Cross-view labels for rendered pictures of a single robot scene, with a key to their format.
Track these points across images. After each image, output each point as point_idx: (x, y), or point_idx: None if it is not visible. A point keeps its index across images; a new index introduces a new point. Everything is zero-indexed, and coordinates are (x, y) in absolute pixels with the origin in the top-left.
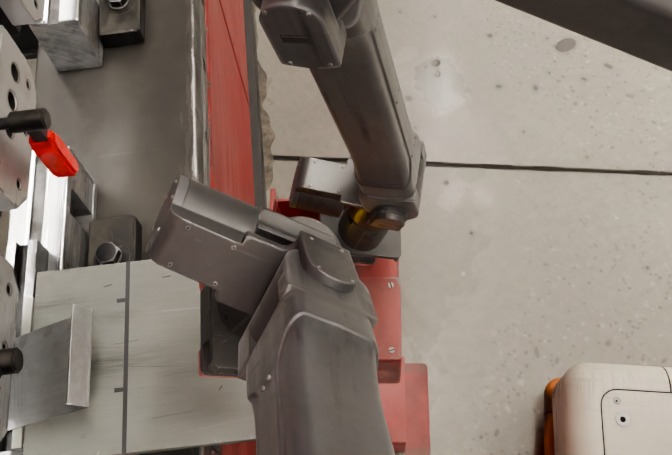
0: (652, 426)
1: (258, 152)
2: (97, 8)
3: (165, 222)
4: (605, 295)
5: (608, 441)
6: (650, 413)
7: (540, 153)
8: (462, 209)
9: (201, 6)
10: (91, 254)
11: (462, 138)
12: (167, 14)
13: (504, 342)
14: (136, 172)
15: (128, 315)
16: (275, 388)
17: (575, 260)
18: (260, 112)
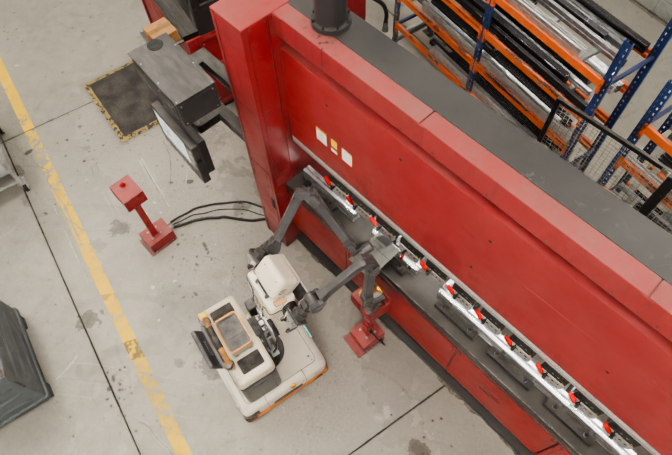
0: (301, 359)
1: (446, 380)
2: (446, 303)
3: (368, 242)
4: (327, 411)
5: (308, 349)
6: (303, 361)
7: (372, 446)
8: (380, 409)
9: (439, 329)
10: (402, 265)
11: (397, 434)
12: (436, 314)
13: (344, 378)
14: (411, 283)
15: (382, 254)
16: (344, 230)
17: (341, 416)
18: (460, 397)
